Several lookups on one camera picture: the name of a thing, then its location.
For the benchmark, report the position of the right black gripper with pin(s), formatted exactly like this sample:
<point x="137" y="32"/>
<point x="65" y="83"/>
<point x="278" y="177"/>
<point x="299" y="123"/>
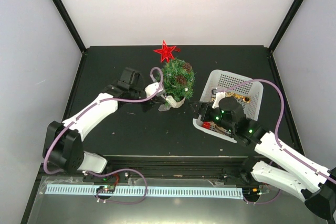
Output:
<point x="206" y="106"/>

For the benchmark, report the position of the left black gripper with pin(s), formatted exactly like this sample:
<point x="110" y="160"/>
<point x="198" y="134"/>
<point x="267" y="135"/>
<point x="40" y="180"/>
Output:
<point x="151" y="103"/>

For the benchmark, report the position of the clear battery box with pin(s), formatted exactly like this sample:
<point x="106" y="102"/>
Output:
<point x="164" y="107"/>

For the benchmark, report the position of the brown pine cone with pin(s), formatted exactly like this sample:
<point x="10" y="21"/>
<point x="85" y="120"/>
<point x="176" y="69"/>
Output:
<point x="187" y="67"/>
<point x="181" y="80"/>

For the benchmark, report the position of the red star ornament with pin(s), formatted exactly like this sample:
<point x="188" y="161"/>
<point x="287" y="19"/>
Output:
<point x="166" y="52"/>

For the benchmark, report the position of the silver glitter ornament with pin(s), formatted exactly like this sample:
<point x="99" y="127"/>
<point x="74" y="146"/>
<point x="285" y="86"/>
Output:
<point x="167" y="100"/>

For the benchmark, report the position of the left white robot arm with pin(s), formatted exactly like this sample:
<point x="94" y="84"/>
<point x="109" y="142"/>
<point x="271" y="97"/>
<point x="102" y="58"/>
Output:
<point x="66" y="153"/>

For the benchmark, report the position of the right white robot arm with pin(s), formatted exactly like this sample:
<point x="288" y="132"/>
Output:
<point x="297" y="175"/>

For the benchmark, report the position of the white tree pot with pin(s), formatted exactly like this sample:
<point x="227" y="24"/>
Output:
<point x="178" y="102"/>

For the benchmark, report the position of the small green christmas tree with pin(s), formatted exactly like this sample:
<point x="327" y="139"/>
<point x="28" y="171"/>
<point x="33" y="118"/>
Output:
<point x="170" y="71"/>

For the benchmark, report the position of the red gift box ornament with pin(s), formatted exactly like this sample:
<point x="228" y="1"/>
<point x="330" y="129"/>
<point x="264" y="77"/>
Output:
<point x="206" y="125"/>

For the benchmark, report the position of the white perforated plastic basket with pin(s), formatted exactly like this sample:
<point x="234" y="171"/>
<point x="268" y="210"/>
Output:
<point x="221" y="79"/>

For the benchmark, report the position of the left circuit board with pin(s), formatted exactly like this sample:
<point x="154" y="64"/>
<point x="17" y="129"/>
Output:
<point x="105" y="189"/>

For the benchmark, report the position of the circuit board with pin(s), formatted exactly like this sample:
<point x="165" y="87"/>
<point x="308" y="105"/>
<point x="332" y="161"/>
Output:
<point x="105" y="189"/>
<point x="255" y="191"/>

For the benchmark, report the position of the right circuit board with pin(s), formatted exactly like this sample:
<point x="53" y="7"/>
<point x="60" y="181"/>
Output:
<point x="255" y="191"/>

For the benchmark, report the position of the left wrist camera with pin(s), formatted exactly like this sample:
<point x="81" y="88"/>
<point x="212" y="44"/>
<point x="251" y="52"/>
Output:
<point x="154" y="90"/>

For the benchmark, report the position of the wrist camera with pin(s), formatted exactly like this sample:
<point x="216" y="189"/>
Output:
<point x="154" y="90"/>
<point x="217" y="95"/>

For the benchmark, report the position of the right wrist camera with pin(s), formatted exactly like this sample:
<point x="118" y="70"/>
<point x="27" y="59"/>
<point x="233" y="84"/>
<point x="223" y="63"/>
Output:
<point x="217" y="95"/>

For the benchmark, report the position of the white slotted cable duct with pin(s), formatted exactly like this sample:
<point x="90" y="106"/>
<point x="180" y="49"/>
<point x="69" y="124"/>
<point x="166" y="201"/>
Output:
<point x="150" y="191"/>

